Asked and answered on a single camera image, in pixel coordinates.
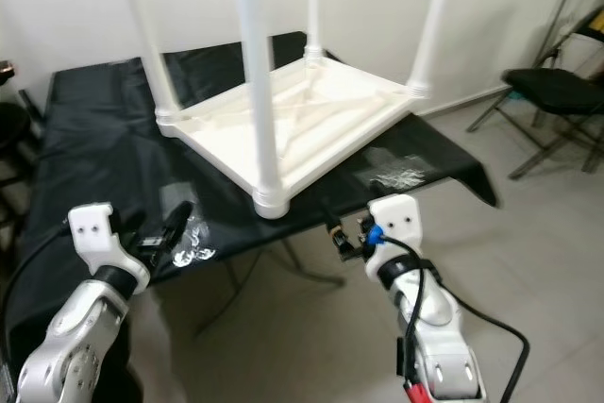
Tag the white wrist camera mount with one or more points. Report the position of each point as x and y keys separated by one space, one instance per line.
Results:
x=99 y=233
x=396 y=219

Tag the black round stool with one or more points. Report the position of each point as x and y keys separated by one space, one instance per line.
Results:
x=14 y=129

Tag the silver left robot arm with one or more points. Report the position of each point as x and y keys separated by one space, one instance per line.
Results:
x=75 y=346

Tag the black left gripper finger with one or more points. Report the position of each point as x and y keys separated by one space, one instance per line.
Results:
x=179 y=222

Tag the clear tape patch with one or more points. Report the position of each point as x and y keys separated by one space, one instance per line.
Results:
x=196 y=235
x=401 y=172

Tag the black folding chair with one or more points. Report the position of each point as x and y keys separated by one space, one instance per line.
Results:
x=557 y=92

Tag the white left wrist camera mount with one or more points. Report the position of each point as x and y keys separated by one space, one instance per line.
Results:
x=99 y=233

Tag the black tablecloth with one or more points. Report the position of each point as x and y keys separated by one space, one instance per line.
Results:
x=94 y=158

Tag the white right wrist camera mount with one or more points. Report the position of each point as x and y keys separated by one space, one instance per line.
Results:
x=396 y=219

